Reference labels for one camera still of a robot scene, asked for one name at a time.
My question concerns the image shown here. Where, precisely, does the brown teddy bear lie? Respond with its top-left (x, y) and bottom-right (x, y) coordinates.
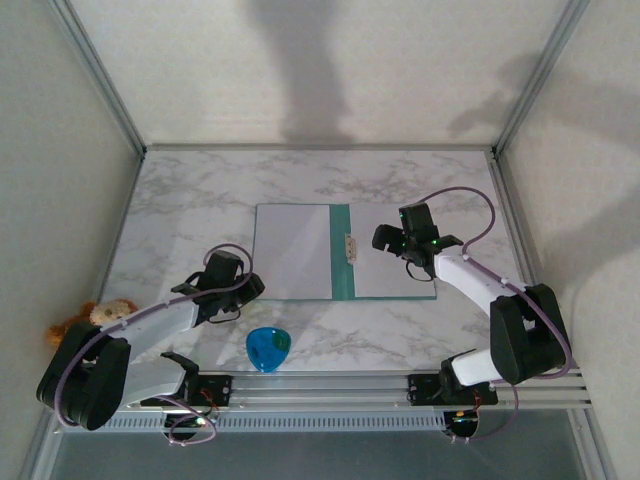
top-left (48, 298), bottom-right (140, 346)

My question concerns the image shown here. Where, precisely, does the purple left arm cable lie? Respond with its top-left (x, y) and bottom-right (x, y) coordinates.
top-left (54, 242), bottom-right (256, 446)

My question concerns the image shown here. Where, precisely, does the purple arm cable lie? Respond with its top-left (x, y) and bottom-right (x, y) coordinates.
top-left (414, 186), bottom-right (574, 444)
top-left (54, 242), bottom-right (256, 446)

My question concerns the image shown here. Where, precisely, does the aluminium side rail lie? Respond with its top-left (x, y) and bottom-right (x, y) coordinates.
top-left (487, 149), bottom-right (586, 374)

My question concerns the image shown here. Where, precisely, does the grey slotted cable duct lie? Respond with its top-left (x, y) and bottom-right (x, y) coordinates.
top-left (62, 409), bottom-right (449, 434)

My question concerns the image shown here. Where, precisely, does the aluminium frame post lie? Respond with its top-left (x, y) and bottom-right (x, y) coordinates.
top-left (492, 0), bottom-right (594, 157)
top-left (47, 0), bottom-right (148, 157)

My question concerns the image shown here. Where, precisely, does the green clip folder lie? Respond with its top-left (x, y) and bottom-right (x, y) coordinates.
top-left (253, 203), bottom-right (438, 302)

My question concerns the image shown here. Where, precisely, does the aluminium frame bar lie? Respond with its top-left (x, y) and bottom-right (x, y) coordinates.
top-left (142, 143), bottom-right (501, 153)

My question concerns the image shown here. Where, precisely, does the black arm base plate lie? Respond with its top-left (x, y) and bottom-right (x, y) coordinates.
top-left (407, 372), bottom-right (500, 406)
top-left (141, 374), bottom-right (234, 407)

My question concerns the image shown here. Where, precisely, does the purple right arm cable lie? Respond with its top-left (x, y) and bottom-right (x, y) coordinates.
top-left (414, 186), bottom-right (574, 444)

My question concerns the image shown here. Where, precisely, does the blue triangular plastic container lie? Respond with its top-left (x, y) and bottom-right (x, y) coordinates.
top-left (245, 326), bottom-right (292, 375)

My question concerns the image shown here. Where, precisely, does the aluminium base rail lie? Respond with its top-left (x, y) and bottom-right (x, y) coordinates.
top-left (47, 368), bottom-right (594, 412)

